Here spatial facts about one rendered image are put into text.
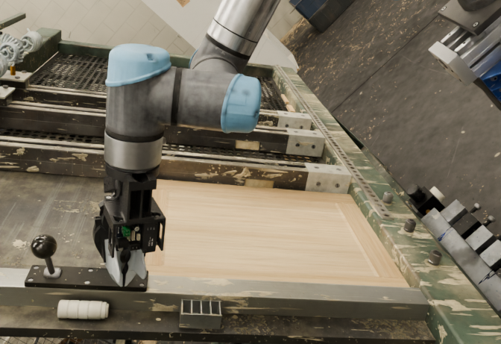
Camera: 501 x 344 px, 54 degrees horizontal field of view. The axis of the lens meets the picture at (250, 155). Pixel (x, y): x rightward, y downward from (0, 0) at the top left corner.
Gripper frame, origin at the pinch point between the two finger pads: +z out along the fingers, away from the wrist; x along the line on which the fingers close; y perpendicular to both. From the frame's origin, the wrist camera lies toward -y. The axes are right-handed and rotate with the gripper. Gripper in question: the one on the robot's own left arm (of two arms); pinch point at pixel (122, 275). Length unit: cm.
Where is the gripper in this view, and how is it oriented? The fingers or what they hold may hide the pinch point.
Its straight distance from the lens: 80.3
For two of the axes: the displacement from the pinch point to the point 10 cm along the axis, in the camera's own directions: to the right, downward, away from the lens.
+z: -1.4, 9.1, 3.8
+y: 4.5, 4.0, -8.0
